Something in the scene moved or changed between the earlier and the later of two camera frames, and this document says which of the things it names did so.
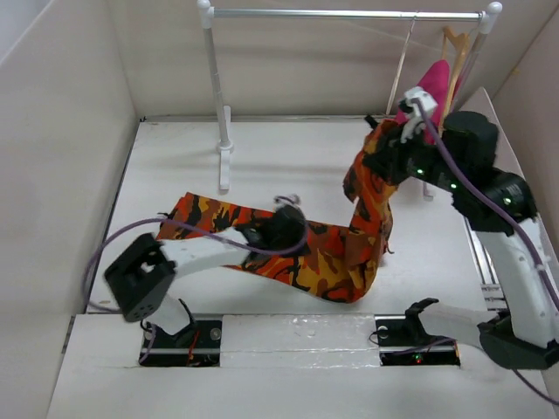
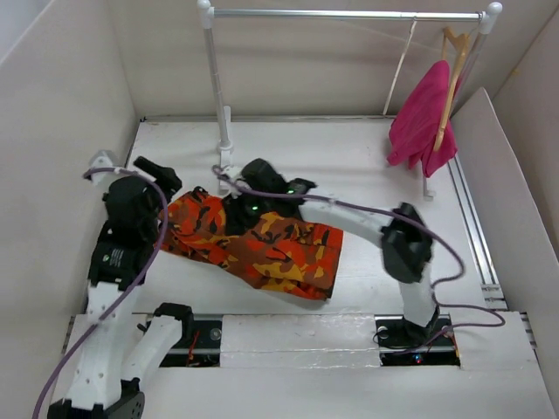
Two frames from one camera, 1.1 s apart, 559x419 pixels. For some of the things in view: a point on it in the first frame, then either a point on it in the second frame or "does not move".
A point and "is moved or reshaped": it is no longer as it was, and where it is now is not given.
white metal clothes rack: x=207 y=14 does not move
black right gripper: x=386 y=160 → x=237 y=222
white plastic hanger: x=400 y=71 does not move
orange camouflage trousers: x=337 y=263 is moved or reshaped
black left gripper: x=299 y=235 → x=166 y=177
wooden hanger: x=458 y=46 does not move
